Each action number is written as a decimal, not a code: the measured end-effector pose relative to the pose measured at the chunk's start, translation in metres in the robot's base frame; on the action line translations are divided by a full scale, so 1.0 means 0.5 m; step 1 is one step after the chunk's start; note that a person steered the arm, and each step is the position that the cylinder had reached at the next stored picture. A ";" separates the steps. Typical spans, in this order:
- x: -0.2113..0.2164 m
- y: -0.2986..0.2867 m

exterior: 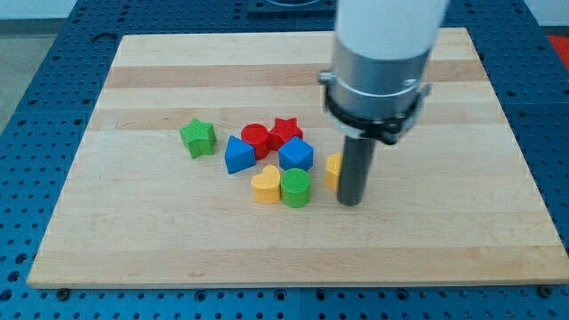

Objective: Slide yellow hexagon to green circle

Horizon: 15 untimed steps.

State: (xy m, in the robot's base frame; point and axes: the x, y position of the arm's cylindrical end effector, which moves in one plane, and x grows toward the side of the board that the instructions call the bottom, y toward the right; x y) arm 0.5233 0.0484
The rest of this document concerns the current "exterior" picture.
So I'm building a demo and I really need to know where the green star block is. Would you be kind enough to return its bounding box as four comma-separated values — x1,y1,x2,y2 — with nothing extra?
179,118,217,158

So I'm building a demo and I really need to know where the wooden board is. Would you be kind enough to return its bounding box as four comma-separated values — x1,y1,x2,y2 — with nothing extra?
28,28,568,289

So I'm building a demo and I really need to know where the yellow hexagon block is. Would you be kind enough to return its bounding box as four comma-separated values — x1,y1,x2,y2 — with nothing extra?
325,152,343,191

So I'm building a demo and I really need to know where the blue triangle block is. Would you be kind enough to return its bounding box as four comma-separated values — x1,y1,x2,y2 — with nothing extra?
224,135,256,174

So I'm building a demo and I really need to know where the red cylinder block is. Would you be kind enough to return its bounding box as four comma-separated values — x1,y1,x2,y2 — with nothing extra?
241,123,270,160

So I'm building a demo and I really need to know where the blue cube block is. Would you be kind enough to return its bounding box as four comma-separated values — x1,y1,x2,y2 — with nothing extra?
278,137,314,171

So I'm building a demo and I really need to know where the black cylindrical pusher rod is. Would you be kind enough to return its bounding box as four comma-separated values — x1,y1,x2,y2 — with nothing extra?
337,136,375,206

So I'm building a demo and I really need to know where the red star block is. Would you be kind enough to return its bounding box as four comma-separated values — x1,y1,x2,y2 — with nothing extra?
268,117,303,151

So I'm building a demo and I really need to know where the yellow heart block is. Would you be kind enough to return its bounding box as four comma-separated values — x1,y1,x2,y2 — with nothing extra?
250,165,281,204

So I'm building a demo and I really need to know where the green cylinder block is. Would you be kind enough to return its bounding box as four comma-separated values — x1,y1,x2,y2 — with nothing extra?
281,168,312,208

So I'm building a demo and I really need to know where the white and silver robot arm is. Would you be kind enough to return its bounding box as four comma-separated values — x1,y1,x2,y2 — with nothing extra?
319,0,449,206

